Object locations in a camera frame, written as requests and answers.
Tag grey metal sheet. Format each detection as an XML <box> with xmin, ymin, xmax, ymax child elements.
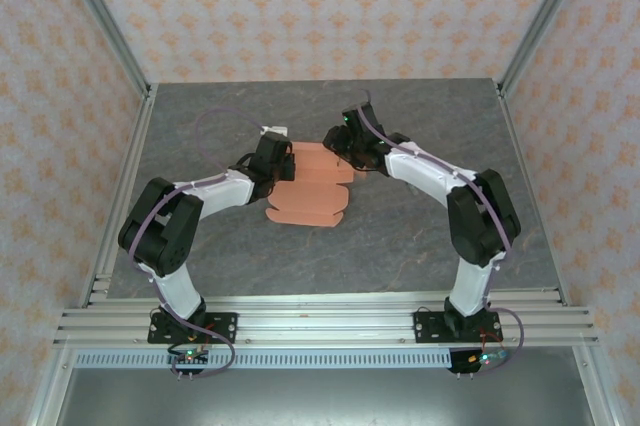
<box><xmin>49</xmin><ymin>368</ymin><xmax>596</xmax><ymax>426</ymax></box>

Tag aluminium frame post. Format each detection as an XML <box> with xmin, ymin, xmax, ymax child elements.
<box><xmin>52</xmin><ymin>0</ymin><xmax>154</xmax><ymax>97</ymax></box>
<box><xmin>497</xmin><ymin>0</ymin><xmax>599</xmax><ymax>97</ymax></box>

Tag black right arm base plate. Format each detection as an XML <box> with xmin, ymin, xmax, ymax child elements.
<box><xmin>413</xmin><ymin>309</ymin><xmax>501</xmax><ymax>345</ymax></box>

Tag aluminium frame leg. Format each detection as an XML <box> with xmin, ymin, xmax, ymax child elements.
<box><xmin>27</xmin><ymin>345</ymin><xmax>76</xmax><ymax>426</ymax></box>
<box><xmin>572</xmin><ymin>345</ymin><xmax>616</xmax><ymax>426</ymax></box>

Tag aluminium mounting rail beam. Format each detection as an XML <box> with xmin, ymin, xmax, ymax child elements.
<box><xmin>52</xmin><ymin>288</ymin><xmax>601</xmax><ymax>348</ymax></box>

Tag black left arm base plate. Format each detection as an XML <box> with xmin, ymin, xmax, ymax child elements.
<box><xmin>147</xmin><ymin>312</ymin><xmax>239</xmax><ymax>345</ymax></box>

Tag grey slotted cable duct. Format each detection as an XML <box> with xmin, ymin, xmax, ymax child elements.
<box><xmin>73</xmin><ymin>350</ymin><xmax>456</xmax><ymax>370</ymax></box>

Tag orange paper box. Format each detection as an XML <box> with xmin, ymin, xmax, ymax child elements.
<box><xmin>264</xmin><ymin>140</ymin><xmax>357</xmax><ymax>230</ymax></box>

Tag aluminium side rail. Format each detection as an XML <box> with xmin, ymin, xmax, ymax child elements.
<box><xmin>497</xmin><ymin>79</ymin><xmax>570</xmax><ymax>307</ymax></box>
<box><xmin>79</xmin><ymin>83</ymin><xmax>159</xmax><ymax>308</ymax></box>

